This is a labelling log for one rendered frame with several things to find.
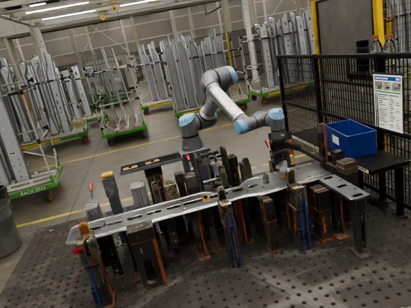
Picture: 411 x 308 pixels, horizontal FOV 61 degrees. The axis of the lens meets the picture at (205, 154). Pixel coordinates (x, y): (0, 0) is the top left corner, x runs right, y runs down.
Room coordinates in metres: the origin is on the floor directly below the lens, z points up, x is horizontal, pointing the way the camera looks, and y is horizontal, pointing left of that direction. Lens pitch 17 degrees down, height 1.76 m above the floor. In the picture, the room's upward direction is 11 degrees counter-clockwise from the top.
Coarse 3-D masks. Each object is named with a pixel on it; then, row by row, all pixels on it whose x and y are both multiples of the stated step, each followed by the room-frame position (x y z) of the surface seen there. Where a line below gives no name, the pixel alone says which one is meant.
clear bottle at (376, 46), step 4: (376, 36) 1.94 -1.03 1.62; (376, 40) 1.94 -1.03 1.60; (372, 44) 1.95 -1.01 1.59; (376, 44) 1.93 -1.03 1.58; (380, 44) 1.93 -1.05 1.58; (372, 48) 1.94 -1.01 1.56; (376, 48) 1.93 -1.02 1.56; (380, 48) 1.92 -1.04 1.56; (372, 52) 1.94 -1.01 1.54; (376, 52) 1.92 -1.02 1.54; (372, 60) 1.94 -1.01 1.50; (372, 64) 1.94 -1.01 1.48; (372, 68) 1.94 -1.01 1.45
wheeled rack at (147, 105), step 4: (160, 60) 11.61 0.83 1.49; (132, 64) 11.66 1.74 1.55; (140, 64) 11.55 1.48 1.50; (144, 64) 11.09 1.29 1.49; (148, 64) 11.09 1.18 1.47; (132, 68) 10.76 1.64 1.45; (136, 80) 11.66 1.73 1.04; (136, 88) 10.75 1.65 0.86; (148, 92) 11.67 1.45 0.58; (168, 92) 11.75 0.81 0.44; (140, 96) 11.58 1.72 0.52; (144, 96) 11.64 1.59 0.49; (196, 96) 10.90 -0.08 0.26; (140, 100) 10.75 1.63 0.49; (160, 100) 10.92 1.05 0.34; (164, 100) 11.13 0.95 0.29; (168, 100) 10.91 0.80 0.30; (144, 104) 11.07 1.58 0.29; (148, 104) 10.83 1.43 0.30; (156, 104) 10.76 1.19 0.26; (160, 104) 10.77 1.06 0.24; (164, 104) 10.79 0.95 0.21; (144, 108) 10.73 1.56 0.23; (148, 108) 11.59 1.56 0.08; (144, 112) 10.82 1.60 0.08; (148, 112) 10.82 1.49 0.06
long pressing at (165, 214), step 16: (272, 176) 1.79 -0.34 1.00; (304, 176) 1.71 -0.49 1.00; (320, 176) 1.67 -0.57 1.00; (208, 192) 1.74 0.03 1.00; (240, 192) 1.66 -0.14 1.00; (256, 192) 1.62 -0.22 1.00; (272, 192) 1.61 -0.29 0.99; (144, 208) 1.70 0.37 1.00; (160, 208) 1.66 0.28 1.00; (176, 208) 1.62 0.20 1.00; (192, 208) 1.59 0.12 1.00; (96, 224) 1.62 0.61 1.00; (128, 224) 1.55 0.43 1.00
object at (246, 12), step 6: (246, 0) 13.27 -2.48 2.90; (246, 6) 13.45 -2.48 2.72; (246, 12) 13.49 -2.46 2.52; (246, 18) 13.48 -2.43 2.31; (246, 24) 13.48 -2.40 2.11; (246, 30) 13.53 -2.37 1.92; (252, 42) 13.49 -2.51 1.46; (252, 48) 13.49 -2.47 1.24; (252, 54) 13.49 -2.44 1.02; (252, 60) 13.48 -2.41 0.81; (252, 66) 13.49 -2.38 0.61; (252, 72) 13.60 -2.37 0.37
